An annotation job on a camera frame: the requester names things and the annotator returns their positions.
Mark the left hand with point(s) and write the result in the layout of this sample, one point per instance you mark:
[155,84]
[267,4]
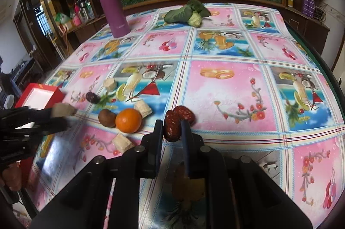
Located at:
[12,177]

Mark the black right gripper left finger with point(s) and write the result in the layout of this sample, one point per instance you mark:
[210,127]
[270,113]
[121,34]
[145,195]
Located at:
[105,193]

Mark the dark dried date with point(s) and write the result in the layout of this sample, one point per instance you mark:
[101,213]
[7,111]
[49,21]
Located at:
[92,97]

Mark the purple thermos bottle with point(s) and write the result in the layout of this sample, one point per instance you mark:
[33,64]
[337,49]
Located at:
[116,18]

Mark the red date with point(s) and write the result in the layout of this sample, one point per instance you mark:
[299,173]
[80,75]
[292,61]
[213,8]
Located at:
[172,126]
[185,114]

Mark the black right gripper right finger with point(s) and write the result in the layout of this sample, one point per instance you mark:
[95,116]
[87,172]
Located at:
[238,193]

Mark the colourful printed tablecloth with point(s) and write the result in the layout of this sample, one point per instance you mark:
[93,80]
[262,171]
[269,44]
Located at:
[255,88]

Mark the beige yam piece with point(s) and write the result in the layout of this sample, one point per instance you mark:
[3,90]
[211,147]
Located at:
[122,143]
[110,84]
[62,110]
[143,108]

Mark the orange tangerine on table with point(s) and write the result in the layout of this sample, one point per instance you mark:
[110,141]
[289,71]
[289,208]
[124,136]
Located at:
[128,120]

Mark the brown chestnut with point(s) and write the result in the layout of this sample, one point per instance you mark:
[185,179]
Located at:
[107,118]

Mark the purple bottles on shelf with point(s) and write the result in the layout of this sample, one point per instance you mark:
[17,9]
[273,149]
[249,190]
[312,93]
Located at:
[308,8]

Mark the green leafy vegetable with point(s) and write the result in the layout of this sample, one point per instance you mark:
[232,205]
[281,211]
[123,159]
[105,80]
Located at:
[191,14]

